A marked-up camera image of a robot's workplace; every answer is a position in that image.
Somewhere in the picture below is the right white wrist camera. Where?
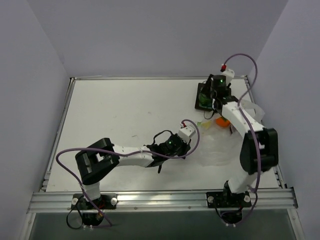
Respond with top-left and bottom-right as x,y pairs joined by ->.
220,64 -> 235,83

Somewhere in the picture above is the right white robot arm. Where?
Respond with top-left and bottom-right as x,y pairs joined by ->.
201,74 -> 279,207

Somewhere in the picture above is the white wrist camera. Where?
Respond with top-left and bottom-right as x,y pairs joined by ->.
177,125 -> 196,142
220,64 -> 235,83

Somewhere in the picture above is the orange fake persimmon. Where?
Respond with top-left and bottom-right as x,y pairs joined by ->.
215,116 -> 231,128

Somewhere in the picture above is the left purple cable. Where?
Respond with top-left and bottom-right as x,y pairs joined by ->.
55,119 -> 200,229

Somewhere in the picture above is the square black teal plate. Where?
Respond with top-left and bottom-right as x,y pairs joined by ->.
194,82 -> 213,111

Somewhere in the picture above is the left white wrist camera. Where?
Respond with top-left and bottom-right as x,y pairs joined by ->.
177,125 -> 196,142

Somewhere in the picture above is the aluminium front rail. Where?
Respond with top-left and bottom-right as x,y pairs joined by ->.
27,188 -> 298,213

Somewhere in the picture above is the green fake lime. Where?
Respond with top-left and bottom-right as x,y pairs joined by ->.
198,92 -> 212,108

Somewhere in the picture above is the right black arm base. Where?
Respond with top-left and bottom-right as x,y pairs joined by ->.
206,191 -> 253,228

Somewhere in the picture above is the clear plastic bag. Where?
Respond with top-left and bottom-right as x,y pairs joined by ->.
195,100 -> 264,167

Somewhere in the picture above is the purple cable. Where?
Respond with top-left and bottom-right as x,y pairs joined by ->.
221,53 -> 262,226
55,119 -> 200,229

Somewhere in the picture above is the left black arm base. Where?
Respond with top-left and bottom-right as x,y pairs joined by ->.
66,193 -> 118,230

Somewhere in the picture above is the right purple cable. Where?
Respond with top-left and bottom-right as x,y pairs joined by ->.
221,53 -> 262,226

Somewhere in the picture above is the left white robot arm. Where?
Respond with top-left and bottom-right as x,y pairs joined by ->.
75,131 -> 193,210

